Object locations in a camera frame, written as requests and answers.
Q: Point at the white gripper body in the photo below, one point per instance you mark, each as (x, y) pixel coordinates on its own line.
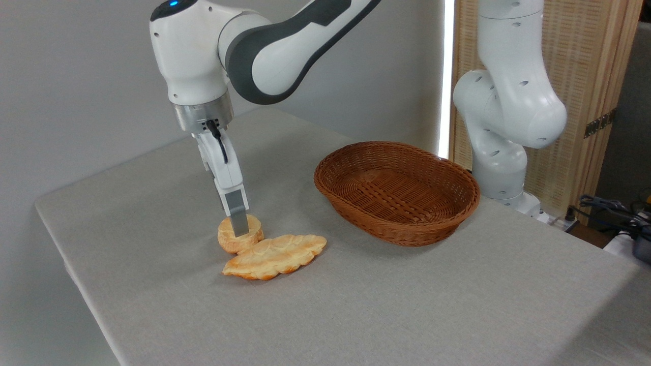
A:
(230, 170)

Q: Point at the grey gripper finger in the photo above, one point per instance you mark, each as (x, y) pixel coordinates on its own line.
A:
(238, 213)

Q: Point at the round bread bun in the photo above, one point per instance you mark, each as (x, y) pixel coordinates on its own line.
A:
(252, 235)

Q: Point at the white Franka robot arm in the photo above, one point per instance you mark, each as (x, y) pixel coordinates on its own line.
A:
(274, 56)

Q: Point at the long leaf-shaped bread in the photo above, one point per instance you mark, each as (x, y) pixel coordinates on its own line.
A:
(274, 256)

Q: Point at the brown oval wicker basket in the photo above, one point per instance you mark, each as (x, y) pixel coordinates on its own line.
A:
(396, 195)

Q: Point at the grey tablecloth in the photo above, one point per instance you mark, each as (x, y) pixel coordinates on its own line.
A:
(356, 305)

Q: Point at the metal screen hinge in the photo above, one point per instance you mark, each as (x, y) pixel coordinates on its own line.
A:
(600, 123)

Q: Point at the wooden folding screen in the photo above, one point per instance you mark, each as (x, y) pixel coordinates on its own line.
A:
(585, 51)

